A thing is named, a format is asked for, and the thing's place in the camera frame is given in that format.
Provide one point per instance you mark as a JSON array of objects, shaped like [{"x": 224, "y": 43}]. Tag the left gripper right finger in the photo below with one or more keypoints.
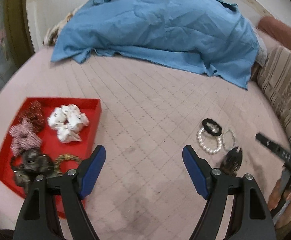
[{"x": 250, "y": 217}]

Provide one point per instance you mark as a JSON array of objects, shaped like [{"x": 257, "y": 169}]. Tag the leopard print scrunchie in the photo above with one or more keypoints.
[{"x": 62, "y": 158}]

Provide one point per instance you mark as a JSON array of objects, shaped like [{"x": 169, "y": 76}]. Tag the brown cushion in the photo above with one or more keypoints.
[{"x": 276, "y": 29}]

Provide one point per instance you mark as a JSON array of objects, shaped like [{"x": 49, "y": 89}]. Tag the dark red polka dot scrunchie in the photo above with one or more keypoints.
[{"x": 34, "y": 115}]

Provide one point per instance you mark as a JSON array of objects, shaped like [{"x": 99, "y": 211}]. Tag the red plaid scrunchie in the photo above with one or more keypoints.
[{"x": 24, "y": 137}]

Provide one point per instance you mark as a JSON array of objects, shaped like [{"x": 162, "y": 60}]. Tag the grey black organza scrunchie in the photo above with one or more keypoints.
[{"x": 28, "y": 165}]

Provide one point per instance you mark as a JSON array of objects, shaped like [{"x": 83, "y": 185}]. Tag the black rhinestone hair claw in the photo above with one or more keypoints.
[{"x": 232, "y": 162}]

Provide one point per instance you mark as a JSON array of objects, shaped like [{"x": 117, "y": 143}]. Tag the blue blanket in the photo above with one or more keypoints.
[{"x": 209, "y": 37}]

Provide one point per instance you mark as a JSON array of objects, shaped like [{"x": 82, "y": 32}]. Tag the floral white brown blanket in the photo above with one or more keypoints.
[{"x": 52, "y": 34}]

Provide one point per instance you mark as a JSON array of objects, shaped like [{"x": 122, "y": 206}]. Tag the black scrunchie with bead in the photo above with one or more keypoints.
[{"x": 212, "y": 127}]

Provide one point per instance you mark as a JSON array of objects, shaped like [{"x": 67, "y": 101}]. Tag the white cherry print scrunchie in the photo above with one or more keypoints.
[{"x": 68, "y": 121}]

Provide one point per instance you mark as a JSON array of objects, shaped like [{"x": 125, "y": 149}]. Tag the red tray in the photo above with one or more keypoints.
[{"x": 51, "y": 146}]

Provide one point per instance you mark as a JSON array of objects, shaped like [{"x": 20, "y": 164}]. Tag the striped beige pillow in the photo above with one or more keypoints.
[{"x": 274, "y": 79}]

